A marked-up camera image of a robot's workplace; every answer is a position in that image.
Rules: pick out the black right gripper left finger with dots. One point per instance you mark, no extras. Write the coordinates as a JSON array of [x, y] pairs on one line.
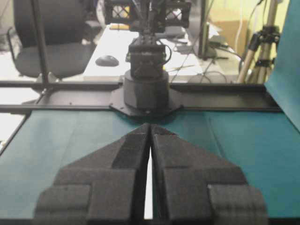
[[106, 187]]

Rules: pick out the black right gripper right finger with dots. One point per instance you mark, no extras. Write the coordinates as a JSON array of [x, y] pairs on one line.
[[197, 187]]

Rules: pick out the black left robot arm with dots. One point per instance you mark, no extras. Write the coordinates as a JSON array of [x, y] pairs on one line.
[[146, 90]]

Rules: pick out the teal table cloth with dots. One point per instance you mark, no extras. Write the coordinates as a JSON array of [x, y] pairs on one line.
[[265, 145]]

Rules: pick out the black computer mouse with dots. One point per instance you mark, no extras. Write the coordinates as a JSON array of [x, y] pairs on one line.
[[107, 61]]

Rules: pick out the white desk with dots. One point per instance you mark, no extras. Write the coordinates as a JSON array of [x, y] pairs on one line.
[[146, 57]]

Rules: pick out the cardboard box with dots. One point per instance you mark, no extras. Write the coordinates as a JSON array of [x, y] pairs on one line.
[[229, 30]]

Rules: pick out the black office chair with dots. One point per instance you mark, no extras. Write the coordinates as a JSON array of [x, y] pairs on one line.
[[63, 24]]

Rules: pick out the black metal base rail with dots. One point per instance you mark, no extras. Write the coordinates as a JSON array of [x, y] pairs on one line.
[[105, 96]]

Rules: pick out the silver camera tripod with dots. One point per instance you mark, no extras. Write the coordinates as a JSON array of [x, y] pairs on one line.
[[257, 63]]

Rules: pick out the black vertical frame post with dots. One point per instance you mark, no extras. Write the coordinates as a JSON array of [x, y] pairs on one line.
[[40, 40]]

